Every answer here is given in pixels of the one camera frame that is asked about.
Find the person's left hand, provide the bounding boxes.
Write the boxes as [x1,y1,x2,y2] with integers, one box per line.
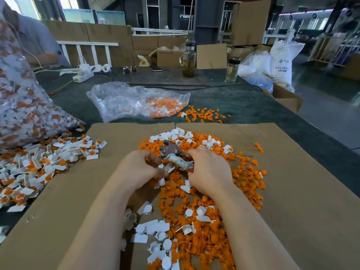
[111,150,168,195]

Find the person's right hand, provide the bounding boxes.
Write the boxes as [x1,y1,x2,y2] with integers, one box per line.
[186,146,234,196]

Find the silver red-handled pliers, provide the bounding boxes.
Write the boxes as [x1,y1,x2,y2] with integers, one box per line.
[159,140,195,171]

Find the pile of orange and white parts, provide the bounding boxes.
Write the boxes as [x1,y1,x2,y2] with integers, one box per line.
[121,127,269,270]

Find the pile of assembled white-orange parts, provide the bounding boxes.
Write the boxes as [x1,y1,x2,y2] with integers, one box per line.
[0,126,108,245]

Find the person's right forearm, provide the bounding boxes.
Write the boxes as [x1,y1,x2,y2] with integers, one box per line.
[214,185,302,270]

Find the scatter of orange offcuts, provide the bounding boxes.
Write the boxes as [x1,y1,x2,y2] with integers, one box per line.
[180,105,231,123]

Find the small clear plastic bag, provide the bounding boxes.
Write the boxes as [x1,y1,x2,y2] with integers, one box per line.
[87,81,191,123]

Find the brown cardboard sheet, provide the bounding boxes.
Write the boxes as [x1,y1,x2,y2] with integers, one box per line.
[174,122,360,270]
[0,122,177,270]

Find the glass bottle with black lid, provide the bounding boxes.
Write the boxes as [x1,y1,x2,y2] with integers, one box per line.
[225,58,242,83]

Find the open brown cardboard box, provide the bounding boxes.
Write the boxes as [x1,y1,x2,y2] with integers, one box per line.
[262,83,305,114]

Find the clear blue plastic bag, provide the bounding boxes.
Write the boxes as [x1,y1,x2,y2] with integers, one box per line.
[238,50,275,94]

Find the white power strip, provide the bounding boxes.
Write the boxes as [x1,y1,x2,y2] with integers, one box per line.
[60,63,112,83]

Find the glass tea jar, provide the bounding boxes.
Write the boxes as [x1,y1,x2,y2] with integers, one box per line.
[180,41,198,78]

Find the flat brown cardboard panel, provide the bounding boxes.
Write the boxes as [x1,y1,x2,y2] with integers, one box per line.
[197,43,228,70]

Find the open cardboard box with paper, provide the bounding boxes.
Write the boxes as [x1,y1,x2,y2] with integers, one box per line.
[148,45,188,68]

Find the large clear bag of seals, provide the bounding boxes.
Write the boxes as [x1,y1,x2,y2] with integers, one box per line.
[0,16,86,152]

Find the row of upright cardboard sheets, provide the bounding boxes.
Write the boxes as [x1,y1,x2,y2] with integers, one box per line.
[45,21,191,68]

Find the white woven sack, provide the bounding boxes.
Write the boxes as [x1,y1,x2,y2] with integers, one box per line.
[270,28,306,92]

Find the dark steel pillar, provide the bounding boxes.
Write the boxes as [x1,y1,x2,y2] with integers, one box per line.
[195,0,225,45]

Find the tall brown cardboard box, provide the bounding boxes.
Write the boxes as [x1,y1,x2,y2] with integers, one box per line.
[231,0,272,47]

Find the white metal rack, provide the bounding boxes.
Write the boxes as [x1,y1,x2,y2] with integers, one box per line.
[309,31,360,66]

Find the white railing frame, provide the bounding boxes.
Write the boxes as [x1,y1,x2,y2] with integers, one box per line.
[57,41,120,68]

